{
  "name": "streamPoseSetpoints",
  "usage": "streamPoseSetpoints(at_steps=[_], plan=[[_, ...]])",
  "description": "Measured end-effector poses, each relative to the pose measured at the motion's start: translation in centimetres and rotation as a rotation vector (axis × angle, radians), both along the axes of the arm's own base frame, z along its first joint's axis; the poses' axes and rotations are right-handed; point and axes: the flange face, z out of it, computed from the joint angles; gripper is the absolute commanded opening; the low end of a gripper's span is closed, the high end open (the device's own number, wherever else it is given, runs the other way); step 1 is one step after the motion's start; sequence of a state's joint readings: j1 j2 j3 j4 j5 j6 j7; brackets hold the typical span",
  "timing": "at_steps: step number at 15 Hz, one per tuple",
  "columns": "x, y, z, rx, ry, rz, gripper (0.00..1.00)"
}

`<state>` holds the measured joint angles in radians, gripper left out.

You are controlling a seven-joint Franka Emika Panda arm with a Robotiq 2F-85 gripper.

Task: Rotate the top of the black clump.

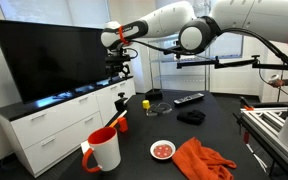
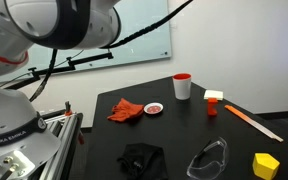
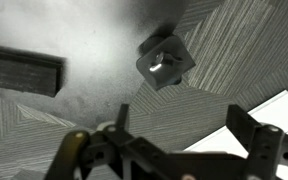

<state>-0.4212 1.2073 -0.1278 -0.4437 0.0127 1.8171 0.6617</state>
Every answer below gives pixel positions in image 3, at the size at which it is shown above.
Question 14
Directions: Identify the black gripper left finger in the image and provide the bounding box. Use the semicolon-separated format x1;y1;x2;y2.
43;103;145;180

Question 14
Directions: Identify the white cabinet with black top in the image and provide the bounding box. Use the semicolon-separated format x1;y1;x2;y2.
183;89;288;180

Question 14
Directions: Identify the black table clamp with knob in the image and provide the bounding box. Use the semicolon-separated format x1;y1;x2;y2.
135;33;197;91

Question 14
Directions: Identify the black box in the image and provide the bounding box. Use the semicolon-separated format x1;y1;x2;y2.
0;43;67;98

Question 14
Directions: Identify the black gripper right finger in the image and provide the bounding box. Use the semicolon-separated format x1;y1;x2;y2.
225;104;288;180

